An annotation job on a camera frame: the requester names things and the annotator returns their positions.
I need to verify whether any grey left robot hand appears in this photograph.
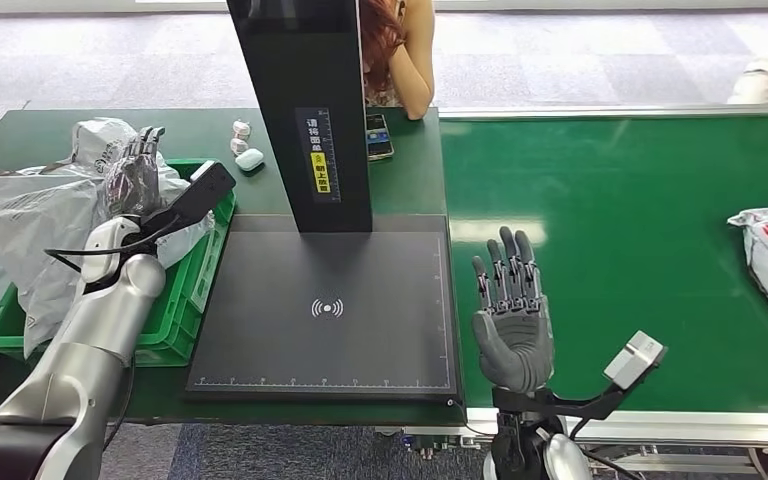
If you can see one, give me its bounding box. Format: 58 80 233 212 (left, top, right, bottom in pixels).
101 125 167 217

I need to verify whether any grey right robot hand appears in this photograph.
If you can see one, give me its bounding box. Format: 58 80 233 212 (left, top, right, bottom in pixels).
470 226 556 394

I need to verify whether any grey express mailer package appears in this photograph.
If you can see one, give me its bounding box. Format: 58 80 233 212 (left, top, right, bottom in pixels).
0 117 217 360

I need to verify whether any green plastic basket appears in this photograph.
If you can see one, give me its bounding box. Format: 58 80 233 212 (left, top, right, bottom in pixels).
0 157 238 370

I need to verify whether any white earbuds case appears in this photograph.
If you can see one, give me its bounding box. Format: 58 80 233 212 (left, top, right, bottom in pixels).
234 148 266 174

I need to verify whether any green conveyor belt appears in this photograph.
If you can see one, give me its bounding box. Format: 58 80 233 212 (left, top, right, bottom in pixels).
375 102 768 473

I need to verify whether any black scanner column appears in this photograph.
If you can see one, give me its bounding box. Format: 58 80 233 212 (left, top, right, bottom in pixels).
225 0 375 235

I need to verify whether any black smartphone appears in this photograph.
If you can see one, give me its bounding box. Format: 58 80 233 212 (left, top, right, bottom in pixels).
364 113 397 163

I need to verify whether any person leaning on table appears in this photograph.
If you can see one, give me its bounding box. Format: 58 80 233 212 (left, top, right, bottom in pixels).
358 0 437 123

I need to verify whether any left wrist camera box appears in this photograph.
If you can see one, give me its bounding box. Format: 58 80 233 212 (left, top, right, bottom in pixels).
140 160 238 238

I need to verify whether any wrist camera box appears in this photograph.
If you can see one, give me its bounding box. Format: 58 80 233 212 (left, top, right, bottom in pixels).
140 160 238 238
492 330 669 423

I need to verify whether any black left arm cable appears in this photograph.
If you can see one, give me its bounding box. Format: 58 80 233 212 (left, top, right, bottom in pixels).
43 215 184 454

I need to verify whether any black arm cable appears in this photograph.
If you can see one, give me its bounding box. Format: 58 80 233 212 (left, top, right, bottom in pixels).
43 215 184 454
567 415 645 480

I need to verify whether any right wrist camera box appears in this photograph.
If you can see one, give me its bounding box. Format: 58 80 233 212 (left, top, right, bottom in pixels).
492 330 669 423

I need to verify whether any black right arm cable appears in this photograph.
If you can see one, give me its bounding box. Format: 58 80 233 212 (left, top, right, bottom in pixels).
567 415 645 480

